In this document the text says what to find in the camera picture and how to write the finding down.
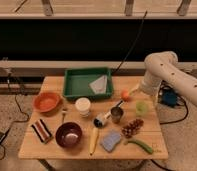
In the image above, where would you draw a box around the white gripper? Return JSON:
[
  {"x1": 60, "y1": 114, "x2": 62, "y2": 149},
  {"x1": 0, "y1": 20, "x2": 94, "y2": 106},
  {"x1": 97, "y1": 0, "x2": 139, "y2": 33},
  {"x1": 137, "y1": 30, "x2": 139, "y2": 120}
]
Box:
[{"x1": 128, "y1": 80, "x2": 156, "y2": 96}]

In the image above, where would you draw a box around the black and white brush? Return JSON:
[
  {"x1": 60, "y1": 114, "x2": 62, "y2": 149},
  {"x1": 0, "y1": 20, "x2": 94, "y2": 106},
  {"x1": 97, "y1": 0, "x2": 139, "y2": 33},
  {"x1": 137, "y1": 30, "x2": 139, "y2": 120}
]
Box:
[{"x1": 93, "y1": 100, "x2": 123, "y2": 128}]

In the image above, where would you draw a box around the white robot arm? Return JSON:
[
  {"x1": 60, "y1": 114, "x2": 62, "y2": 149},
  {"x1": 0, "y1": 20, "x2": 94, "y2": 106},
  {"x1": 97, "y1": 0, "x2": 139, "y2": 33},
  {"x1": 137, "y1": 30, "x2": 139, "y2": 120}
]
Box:
[{"x1": 130, "y1": 51, "x2": 197, "y2": 107}]

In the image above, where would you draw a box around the purple bowl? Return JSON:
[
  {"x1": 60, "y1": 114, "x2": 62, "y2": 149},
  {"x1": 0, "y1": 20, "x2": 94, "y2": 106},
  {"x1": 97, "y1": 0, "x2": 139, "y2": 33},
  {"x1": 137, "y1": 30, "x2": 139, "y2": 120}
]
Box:
[{"x1": 55, "y1": 122, "x2": 82, "y2": 148}]

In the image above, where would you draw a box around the orange bowl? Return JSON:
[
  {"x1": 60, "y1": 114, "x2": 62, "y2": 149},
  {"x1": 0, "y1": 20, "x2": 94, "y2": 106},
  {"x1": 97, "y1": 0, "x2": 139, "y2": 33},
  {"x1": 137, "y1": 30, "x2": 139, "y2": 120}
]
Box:
[{"x1": 33, "y1": 92, "x2": 60, "y2": 113}]

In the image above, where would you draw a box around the orange fruit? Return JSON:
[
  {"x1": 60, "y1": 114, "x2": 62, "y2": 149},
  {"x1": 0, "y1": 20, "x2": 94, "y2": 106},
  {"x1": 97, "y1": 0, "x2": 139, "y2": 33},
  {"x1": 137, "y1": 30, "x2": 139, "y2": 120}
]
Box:
[{"x1": 121, "y1": 90, "x2": 130, "y2": 101}]

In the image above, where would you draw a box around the small green cup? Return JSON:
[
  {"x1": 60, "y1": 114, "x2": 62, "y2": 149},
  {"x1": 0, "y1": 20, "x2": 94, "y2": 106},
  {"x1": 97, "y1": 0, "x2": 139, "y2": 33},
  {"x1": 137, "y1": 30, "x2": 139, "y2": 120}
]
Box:
[{"x1": 136, "y1": 101, "x2": 148, "y2": 116}]

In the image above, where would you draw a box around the metal cup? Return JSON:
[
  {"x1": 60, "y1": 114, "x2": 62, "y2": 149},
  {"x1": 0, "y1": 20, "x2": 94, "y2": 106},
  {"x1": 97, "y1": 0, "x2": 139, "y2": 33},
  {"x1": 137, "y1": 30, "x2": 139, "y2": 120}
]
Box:
[{"x1": 111, "y1": 107, "x2": 123, "y2": 124}]

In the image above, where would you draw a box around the blue device on floor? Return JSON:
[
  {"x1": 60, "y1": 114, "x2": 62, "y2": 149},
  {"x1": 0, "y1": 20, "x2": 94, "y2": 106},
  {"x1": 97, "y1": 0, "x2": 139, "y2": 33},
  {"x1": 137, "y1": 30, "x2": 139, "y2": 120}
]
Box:
[{"x1": 161, "y1": 91, "x2": 177, "y2": 107}]

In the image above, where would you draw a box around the bunch of red grapes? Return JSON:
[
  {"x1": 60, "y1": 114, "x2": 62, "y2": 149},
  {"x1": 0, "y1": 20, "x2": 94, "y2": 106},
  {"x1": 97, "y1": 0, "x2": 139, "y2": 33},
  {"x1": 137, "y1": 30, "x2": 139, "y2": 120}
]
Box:
[{"x1": 122, "y1": 119, "x2": 144, "y2": 138}]

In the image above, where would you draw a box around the grey cloth in tray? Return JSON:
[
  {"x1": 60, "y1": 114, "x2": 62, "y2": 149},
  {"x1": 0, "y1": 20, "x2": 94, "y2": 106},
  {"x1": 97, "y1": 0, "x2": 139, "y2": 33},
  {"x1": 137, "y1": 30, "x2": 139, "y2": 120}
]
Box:
[{"x1": 89, "y1": 75, "x2": 107, "y2": 94}]

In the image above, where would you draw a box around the wooden table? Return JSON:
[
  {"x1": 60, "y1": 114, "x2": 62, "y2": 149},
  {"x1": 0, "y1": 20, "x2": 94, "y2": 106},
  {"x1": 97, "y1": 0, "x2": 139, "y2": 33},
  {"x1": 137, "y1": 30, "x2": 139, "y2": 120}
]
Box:
[{"x1": 18, "y1": 76, "x2": 168, "y2": 160}]

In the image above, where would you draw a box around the green pepper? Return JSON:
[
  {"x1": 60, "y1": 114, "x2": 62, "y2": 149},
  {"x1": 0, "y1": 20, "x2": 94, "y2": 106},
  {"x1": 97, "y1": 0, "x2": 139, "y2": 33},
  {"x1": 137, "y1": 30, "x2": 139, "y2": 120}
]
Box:
[{"x1": 124, "y1": 139, "x2": 154, "y2": 154}]

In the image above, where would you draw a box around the white cup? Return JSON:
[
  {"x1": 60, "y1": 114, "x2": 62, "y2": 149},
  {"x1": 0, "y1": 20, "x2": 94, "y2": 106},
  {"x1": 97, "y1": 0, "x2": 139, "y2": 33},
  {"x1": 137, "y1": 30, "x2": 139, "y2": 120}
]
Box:
[{"x1": 75, "y1": 97, "x2": 91, "y2": 117}]

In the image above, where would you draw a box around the blue sponge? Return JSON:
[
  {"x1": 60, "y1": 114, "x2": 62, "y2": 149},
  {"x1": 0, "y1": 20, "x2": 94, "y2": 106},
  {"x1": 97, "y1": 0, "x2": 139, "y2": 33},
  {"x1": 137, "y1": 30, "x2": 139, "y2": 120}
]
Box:
[{"x1": 100, "y1": 130, "x2": 121, "y2": 152}]

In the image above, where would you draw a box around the green plastic tray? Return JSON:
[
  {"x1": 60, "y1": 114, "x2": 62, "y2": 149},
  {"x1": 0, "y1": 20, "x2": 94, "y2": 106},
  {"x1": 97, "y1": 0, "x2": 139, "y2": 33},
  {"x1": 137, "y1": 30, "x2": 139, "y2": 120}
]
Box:
[{"x1": 63, "y1": 67, "x2": 114, "y2": 101}]

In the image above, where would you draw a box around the metal fork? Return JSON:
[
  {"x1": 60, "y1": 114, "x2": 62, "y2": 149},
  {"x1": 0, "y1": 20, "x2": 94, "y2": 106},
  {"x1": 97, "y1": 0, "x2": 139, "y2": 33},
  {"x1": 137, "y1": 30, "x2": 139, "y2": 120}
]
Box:
[{"x1": 62, "y1": 108, "x2": 67, "y2": 123}]

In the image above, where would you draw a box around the black cable right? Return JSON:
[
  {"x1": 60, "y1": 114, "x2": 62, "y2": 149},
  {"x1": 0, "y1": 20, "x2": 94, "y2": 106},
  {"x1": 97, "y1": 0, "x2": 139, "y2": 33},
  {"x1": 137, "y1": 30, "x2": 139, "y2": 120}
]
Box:
[{"x1": 111, "y1": 10, "x2": 149, "y2": 77}]

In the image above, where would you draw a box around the black cable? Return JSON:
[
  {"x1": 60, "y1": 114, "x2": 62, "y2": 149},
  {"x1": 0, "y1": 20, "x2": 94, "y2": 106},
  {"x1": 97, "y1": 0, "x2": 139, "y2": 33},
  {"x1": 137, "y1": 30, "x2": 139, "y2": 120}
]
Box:
[
  {"x1": 6, "y1": 73, "x2": 30, "y2": 134},
  {"x1": 111, "y1": 10, "x2": 149, "y2": 77}
]

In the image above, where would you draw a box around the black cable left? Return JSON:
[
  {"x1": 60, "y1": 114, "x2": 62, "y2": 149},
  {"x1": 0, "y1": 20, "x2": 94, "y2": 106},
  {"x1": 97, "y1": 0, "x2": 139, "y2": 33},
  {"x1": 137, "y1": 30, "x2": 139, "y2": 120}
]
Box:
[{"x1": 6, "y1": 73, "x2": 30, "y2": 134}]

